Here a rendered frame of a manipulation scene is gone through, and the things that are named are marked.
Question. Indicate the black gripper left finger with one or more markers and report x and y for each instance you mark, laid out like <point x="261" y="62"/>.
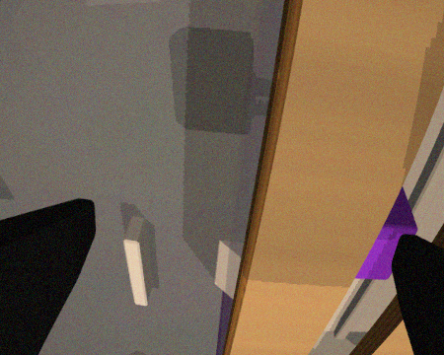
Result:
<point x="41" y="256"/>

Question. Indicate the purple cube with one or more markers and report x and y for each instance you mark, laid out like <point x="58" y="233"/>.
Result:
<point x="377" y="264"/>

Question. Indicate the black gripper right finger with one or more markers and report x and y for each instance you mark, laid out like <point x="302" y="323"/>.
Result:
<point x="418" y="270"/>

